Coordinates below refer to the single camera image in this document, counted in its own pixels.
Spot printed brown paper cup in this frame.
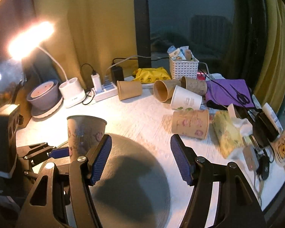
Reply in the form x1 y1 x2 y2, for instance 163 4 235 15
67 115 107 161

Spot plain brown paper cup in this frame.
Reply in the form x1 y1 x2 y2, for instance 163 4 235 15
117 81 143 101

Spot printed lying paper cup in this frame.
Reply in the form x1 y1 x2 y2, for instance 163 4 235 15
171 110 210 140

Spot brown cup open mouth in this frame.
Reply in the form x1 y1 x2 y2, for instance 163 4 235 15
153 79 181 102

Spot white paper cup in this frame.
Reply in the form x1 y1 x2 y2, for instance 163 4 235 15
170 85 202 110

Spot dark patterned paper cup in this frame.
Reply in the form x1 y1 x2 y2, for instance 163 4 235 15
181 77 207 96

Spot purple bowl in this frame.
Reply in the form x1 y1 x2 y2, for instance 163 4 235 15
27 79 59 111

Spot white inner bowl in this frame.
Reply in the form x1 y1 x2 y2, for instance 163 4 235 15
30 81 54 98

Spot round grey placemat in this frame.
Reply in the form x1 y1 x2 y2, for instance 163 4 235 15
89 134 170 227

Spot yellow tissue pack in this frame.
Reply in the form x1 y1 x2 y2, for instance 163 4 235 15
212 104 253 159

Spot white power strip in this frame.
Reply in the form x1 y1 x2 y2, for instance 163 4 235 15
92 82 118 103

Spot clear plastic fruit bag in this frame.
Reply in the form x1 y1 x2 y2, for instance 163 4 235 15
0 58 26 107

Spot white charger plug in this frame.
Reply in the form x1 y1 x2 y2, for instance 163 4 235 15
91 73 103 93

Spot black power adapter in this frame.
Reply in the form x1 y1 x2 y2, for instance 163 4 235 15
111 66 124 85

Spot black scissors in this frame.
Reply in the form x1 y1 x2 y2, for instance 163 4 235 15
230 84 251 105

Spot white desk lamp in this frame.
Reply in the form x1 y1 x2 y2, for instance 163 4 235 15
7 21 86 108

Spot purple cloth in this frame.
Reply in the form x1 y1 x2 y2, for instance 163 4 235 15
205 79 255 110

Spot yellow snack bag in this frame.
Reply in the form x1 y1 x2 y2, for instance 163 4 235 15
133 67 171 84

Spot right yellow curtain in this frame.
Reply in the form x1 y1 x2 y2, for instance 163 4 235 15
254 0 285 112

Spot yellow curtain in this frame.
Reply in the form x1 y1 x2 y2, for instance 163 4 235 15
254 0 285 112
33 0 137 89

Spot white plastic basket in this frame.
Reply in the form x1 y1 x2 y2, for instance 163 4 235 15
169 57 199 79

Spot grey cable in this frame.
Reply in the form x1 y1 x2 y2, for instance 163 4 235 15
106 55 170 77

